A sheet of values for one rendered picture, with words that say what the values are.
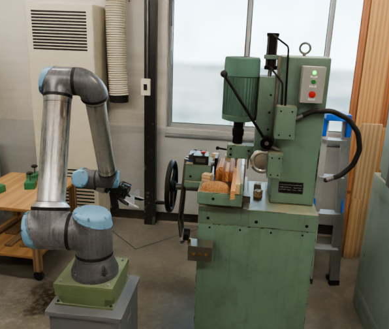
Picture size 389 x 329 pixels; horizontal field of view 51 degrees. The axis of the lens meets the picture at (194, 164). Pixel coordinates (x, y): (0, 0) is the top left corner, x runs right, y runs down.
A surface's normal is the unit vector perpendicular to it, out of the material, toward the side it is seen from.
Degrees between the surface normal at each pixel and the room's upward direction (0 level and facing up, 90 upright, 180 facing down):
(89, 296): 90
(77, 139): 90
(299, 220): 90
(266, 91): 90
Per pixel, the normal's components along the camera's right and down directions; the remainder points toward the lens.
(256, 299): -0.13, 0.28
